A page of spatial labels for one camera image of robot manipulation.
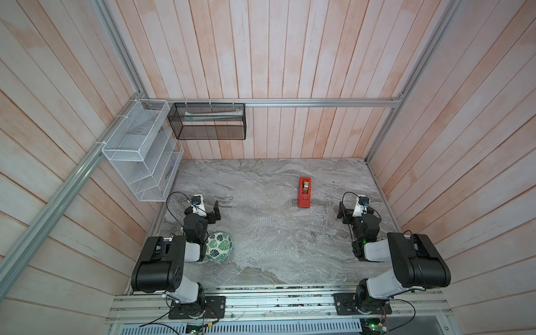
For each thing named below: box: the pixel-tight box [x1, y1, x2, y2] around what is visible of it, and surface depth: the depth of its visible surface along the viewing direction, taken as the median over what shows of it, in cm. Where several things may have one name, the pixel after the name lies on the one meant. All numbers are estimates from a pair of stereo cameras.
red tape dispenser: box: [297, 176, 312, 208], surface depth 103 cm
